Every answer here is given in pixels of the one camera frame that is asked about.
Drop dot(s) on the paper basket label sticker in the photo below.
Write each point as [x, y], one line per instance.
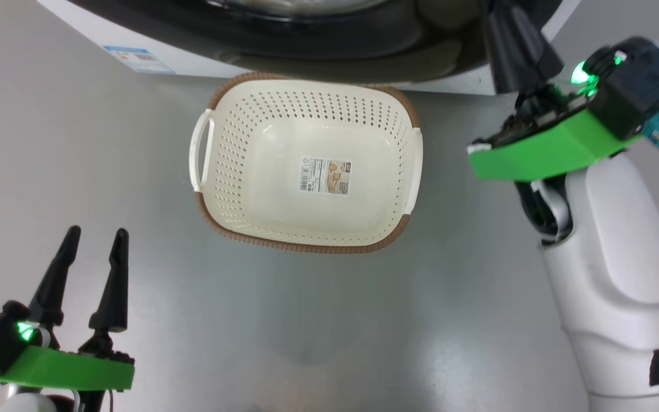
[325, 176]

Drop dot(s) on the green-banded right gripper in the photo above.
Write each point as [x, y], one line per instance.
[541, 154]

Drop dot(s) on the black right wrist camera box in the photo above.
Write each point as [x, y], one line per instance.
[638, 86]

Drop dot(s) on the blue energy label sticker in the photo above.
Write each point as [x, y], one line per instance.
[138, 60]

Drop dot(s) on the cream perforated laundry basket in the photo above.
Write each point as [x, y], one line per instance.
[238, 189]

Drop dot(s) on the white front-load washing machine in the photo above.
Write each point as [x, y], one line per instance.
[92, 26]

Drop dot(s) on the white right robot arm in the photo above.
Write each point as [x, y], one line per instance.
[615, 257]

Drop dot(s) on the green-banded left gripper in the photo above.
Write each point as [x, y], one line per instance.
[66, 369]

